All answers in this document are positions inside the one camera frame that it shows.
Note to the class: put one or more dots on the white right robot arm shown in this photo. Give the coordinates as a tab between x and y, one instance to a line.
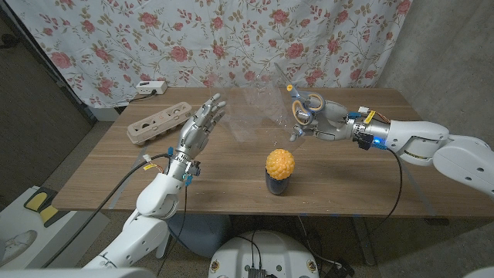
417	139

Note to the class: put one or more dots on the black partition frame post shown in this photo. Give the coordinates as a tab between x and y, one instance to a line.
79	103

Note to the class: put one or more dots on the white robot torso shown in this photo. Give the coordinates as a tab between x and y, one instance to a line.
266	255

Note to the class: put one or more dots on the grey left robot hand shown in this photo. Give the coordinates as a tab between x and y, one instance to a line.
197	131

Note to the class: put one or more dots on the yellow black foot pedal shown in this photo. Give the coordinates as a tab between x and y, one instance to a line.
36	201

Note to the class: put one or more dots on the bumpy orange ball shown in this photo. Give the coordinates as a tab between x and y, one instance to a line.
280	164

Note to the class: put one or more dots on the black power adapter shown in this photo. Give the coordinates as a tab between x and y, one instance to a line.
339	270

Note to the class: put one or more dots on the beige egg carton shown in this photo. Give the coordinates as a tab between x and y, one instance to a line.
162	120

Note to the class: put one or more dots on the white robot body rim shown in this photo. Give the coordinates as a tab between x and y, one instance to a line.
77	273

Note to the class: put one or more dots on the white sneaker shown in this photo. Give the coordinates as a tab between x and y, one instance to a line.
17	245

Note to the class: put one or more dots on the dark cup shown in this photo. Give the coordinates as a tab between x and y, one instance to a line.
277	187

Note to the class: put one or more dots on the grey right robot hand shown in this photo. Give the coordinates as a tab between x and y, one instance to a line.
332	121

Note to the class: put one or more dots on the transparent cling film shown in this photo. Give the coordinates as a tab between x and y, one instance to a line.
251	112

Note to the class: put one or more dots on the white floor platform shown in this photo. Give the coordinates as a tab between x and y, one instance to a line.
15	220

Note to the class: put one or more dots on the dark table foot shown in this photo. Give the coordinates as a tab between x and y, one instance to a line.
436	222

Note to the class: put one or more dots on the white power strip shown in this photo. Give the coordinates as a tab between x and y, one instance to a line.
150	87

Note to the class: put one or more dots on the floral rose curtain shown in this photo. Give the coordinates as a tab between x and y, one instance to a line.
231	34

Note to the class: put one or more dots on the grey table leg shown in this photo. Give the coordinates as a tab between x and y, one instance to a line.
363	239

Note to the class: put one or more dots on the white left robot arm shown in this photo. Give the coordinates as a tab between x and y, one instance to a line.
154	197

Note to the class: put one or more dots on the white table leg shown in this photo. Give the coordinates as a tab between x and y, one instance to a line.
164	247

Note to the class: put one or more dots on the blue grey stool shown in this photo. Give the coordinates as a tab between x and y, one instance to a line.
200	233

